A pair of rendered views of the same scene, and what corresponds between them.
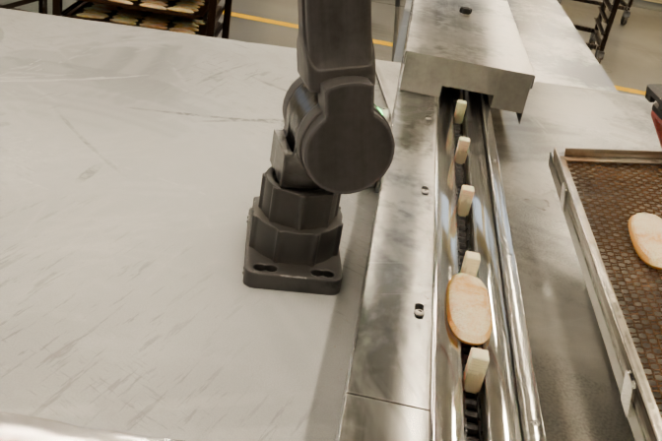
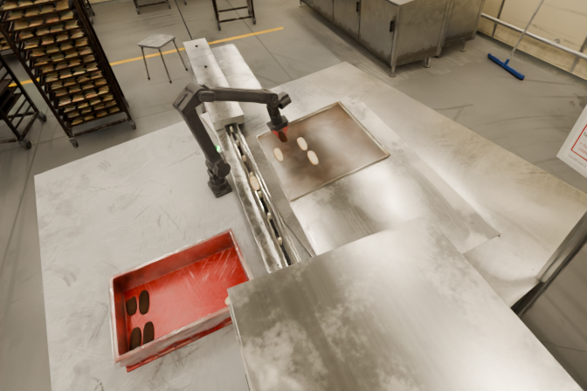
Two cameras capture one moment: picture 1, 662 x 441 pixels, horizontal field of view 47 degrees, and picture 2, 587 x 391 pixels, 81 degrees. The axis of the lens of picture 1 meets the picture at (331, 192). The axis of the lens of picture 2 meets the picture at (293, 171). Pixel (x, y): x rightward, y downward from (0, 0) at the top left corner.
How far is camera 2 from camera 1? 1.03 m
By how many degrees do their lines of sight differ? 23
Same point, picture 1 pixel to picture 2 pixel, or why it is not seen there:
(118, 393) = (212, 226)
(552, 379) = (272, 187)
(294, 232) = (220, 186)
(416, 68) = (217, 124)
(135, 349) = (209, 218)
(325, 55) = (212, 159)
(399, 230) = (236, 174)
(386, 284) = (240, 187)
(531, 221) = (258, 153)
